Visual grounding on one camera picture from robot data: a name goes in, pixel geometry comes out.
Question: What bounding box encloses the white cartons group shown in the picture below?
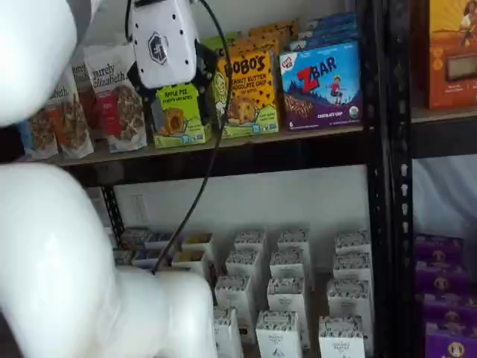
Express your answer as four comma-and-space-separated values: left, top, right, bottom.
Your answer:
208, 260, 336, 358

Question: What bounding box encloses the white box yellow label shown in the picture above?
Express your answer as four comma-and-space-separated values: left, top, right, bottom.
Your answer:
181, 233, 214, 258
171, 250, 208, 277

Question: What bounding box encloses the red label granola bag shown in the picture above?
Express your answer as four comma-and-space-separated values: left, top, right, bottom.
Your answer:
82, 43, 149, 154

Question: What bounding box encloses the blue Zbar snack box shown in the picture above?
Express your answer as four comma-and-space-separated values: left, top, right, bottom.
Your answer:
279, 35, 363, 131
297, 25, 359, 40
305, 12, 358, 29

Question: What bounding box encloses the large orange box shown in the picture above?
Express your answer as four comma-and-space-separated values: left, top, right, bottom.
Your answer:
420, 0, 477, 111

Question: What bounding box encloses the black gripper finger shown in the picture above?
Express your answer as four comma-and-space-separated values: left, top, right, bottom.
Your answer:
193, 40, 221, 127
126, 61, 159, 132

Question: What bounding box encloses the purple snack box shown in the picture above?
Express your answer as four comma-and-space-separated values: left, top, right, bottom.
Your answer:
414, 260, 470, 295
414, 233, 465, 264
423, 292, 477, 325
424, 322, 477, 358

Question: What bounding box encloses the green label food box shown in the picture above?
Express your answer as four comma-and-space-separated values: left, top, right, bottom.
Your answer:
113, 248, 134, 266

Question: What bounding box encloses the wooden shelf board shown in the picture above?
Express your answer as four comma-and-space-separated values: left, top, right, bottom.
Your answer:
411, 106, 477, 125
48, 125, 365, 167

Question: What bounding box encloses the white organic pantry box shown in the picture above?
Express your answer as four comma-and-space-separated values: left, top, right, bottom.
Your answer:
225, 248, 262, 299
318, 315, 368, 358
334, 230, 372, 257
326, 278, 373, 320
212, 307, 245, 358
267, 277, 312, 318
256, 310, 303, 358
215, 274, 257, 343
269, 249, 312, 280
332, 252, 373, 283
233, 230, 268, 254
277, 229, 311, 254

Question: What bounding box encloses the white plastic sheet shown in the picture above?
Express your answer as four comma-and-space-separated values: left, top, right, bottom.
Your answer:
411, 154, 477, 239

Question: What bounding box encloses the yellow Bobo's peanut butter box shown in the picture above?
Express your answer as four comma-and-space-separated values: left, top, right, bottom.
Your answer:
244, 29, 291, 43
209, 38, 281, 139
248, 19, 300, 35

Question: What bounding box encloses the white box blue label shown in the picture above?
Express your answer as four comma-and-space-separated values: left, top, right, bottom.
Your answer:
132, 248, 171, 269
144, 233, 180, 250

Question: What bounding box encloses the orange label granola bag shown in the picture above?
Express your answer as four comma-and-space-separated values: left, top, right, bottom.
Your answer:
70, 55, 98, 145
44, 66, 95, 160

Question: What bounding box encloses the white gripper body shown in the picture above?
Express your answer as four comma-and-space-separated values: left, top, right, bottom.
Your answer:
128, 0, 198, 90

